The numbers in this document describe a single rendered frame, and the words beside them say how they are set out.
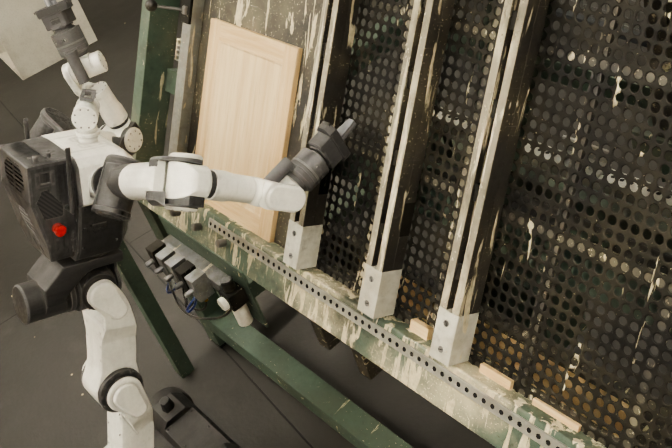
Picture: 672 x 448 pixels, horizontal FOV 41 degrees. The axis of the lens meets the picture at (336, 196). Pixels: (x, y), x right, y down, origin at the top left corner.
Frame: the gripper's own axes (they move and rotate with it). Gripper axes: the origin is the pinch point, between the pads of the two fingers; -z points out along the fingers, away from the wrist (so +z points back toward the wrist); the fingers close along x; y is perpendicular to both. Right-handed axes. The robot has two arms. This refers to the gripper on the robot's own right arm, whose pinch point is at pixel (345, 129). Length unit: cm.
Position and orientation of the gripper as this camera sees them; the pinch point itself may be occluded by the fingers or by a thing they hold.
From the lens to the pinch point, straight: 227.5
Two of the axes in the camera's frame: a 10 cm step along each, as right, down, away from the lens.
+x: -4.1, -6.3, -6.6
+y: -6.3, -3.3, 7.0
